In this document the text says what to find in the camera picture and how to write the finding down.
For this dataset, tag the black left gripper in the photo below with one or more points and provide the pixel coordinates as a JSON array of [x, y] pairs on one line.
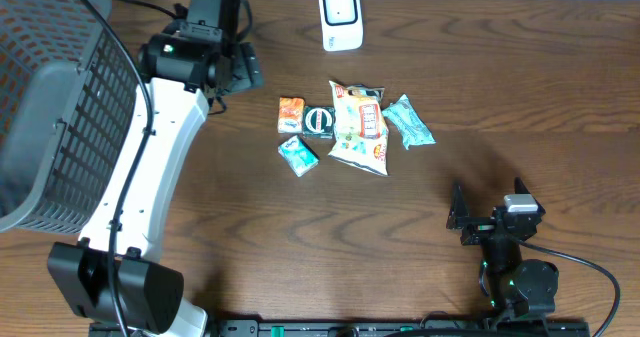
[[248, 66]]

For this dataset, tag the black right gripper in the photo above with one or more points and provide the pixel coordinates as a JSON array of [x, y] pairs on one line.
[[479, 227]]

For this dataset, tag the orange tissue pack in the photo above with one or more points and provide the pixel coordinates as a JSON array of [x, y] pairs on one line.
[[290, 115]]

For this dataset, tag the dark green round-logo packet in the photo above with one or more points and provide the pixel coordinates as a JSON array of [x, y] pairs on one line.
[[318, 122]]

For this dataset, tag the teal tissue pack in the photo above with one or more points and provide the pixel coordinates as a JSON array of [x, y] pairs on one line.
[[299, 157]]

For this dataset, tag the mint green snack packet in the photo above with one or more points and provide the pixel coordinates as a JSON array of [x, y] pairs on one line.
[[413, 130]]

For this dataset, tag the yellow snack bag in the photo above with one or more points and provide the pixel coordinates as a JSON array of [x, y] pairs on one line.
[[360, 131]]

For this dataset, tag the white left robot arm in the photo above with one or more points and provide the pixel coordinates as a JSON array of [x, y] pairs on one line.
[[113, 275]]

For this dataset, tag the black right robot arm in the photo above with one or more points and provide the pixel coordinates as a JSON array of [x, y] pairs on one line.
[[519, 288]]

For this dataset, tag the white barcode scanner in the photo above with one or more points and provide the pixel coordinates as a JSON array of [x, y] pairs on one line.
[[341, 25]]

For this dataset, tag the grey plastic shopping basket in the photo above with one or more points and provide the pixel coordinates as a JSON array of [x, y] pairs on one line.
[[67, 100]]

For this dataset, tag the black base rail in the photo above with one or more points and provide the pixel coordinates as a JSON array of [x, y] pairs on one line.
[[252, 328]]

